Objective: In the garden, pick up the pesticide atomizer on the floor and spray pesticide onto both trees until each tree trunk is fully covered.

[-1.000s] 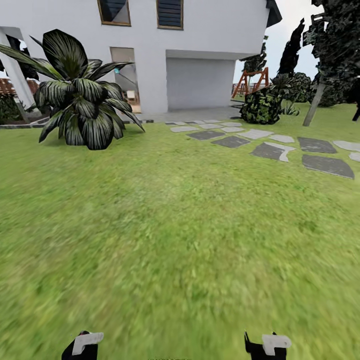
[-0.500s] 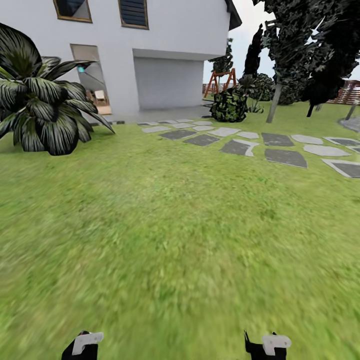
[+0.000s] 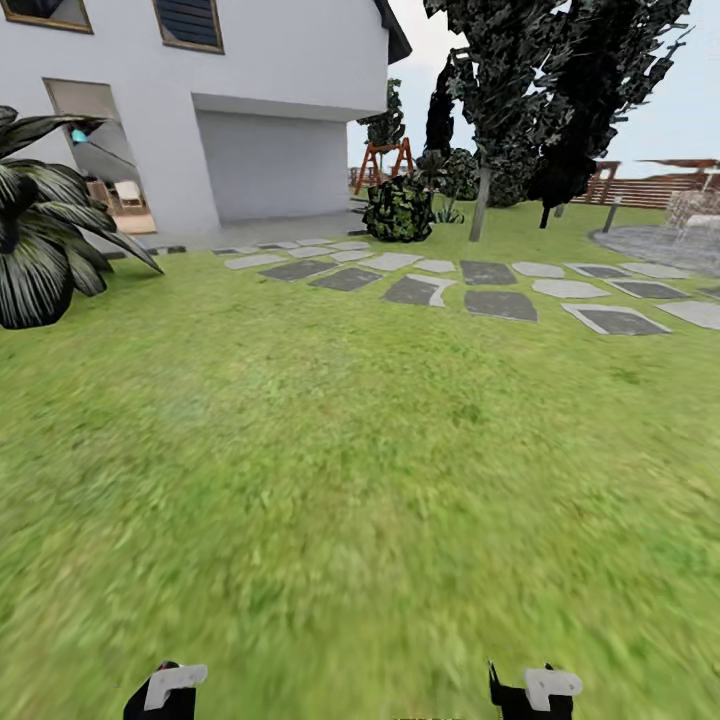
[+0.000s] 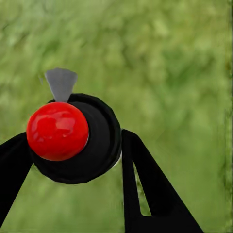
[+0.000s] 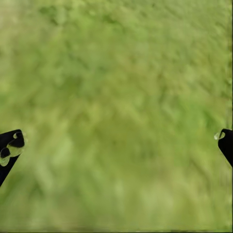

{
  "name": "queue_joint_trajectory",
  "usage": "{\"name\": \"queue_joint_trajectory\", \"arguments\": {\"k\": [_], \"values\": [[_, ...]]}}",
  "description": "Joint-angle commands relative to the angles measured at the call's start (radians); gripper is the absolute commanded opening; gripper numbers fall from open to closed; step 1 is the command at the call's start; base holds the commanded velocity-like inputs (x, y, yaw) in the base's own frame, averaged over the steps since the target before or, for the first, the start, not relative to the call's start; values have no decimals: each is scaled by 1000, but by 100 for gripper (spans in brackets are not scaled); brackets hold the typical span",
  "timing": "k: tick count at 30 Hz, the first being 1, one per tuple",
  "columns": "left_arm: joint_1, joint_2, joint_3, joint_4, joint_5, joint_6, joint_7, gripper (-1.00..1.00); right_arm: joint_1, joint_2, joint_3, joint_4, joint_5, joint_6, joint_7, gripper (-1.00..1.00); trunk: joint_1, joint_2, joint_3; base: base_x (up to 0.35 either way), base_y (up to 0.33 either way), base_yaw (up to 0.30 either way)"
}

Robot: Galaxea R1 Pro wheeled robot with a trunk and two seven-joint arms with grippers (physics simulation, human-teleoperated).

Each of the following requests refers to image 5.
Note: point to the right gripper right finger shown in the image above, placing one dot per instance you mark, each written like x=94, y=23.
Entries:
x=225, y=144

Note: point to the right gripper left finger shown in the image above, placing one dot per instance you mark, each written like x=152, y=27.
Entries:
x=11, y=146

